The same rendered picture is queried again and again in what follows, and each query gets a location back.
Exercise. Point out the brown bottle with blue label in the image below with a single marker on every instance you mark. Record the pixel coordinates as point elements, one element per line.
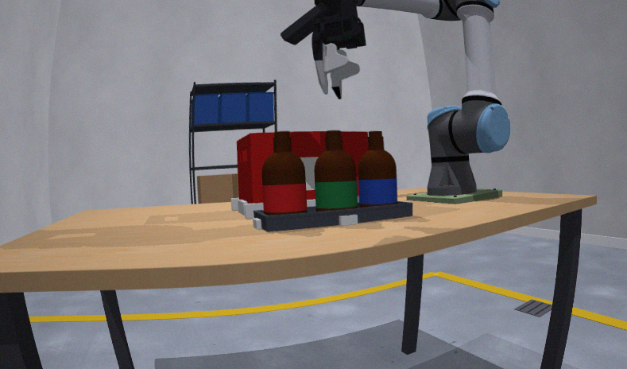
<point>377,174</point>

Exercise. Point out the red plastic crate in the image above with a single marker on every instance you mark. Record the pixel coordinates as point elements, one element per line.
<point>308,145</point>

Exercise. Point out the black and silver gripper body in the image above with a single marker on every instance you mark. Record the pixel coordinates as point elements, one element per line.
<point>345,26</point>

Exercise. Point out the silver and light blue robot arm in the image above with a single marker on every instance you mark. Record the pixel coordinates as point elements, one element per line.
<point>480,125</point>

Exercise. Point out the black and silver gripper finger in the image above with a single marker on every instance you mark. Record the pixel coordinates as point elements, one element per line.
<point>338,75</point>
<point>326,58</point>

